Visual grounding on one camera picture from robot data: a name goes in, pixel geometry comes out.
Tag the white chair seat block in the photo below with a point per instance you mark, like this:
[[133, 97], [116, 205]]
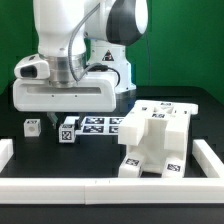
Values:
[[166, 137]]

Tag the white cube nut with tag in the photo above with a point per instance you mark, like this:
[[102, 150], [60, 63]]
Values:
[[32, 127]]

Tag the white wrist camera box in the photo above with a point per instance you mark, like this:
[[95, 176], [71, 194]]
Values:
[[32, 67]]

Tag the white chair side frame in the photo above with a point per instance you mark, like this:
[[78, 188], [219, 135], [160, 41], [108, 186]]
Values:
[[134, 126]]

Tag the white flat chair panel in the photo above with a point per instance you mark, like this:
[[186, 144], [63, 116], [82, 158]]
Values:
[[98, 125]]

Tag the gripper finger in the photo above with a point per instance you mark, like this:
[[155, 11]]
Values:
[[78, 123], [53, 118]]

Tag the small white cube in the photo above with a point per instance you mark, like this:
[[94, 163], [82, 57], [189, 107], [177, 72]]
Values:
[[67, 133]]

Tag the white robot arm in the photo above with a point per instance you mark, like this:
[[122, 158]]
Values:
[[57, 78]]

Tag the white border fence frame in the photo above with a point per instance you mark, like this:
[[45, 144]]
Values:
[[111, 191]]

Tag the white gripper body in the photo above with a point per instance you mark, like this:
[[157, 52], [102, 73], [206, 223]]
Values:
[[94, 93]]

